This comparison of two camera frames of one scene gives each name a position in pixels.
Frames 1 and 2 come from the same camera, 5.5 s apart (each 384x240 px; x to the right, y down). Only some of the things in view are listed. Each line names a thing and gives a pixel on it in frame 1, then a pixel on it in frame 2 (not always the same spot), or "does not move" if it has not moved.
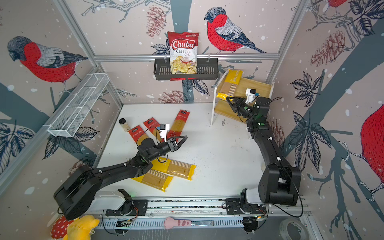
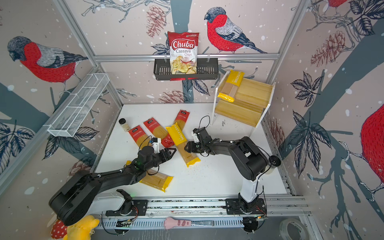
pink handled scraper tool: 169,223 does not move
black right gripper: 240,104 -> 190,148
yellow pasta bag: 228,87 does not move
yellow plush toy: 81,228 does not move
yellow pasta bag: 154,179 does not move
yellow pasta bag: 175,167 -> 180,141
